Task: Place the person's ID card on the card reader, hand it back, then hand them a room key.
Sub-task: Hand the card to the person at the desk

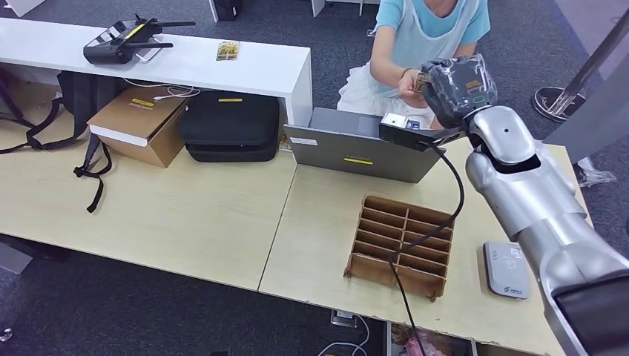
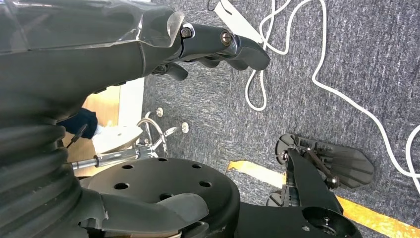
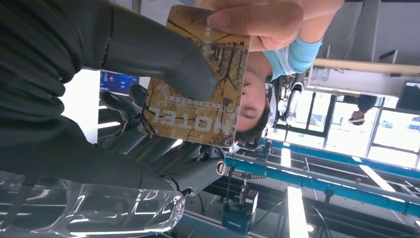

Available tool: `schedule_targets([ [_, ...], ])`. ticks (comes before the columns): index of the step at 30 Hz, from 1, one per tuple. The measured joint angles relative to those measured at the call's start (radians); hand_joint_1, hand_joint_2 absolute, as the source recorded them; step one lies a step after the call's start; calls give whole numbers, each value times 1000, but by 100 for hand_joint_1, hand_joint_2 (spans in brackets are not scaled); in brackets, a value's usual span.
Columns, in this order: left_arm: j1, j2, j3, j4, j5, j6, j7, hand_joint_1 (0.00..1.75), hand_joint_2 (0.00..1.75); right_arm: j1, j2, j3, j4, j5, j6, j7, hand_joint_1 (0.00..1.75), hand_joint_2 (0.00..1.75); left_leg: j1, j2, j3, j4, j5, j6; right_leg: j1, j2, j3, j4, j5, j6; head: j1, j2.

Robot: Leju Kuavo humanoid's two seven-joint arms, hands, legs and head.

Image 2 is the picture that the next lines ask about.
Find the white edged wooden desk panel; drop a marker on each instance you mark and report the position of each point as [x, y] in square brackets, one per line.
[131, 101]

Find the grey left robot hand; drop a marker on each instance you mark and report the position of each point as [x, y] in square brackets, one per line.
[82, 59]

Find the person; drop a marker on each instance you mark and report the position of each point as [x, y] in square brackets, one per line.
[82, 120]

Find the chrome bar stool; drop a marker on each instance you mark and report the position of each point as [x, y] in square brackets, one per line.
[115, 157]

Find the white power strip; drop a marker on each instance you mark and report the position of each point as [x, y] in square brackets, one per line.
[238, 21]

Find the black robot foot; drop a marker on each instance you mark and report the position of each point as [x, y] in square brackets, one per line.
[351, 167]

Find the yellow floor tape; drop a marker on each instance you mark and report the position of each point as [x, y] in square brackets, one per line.
[259, 172]

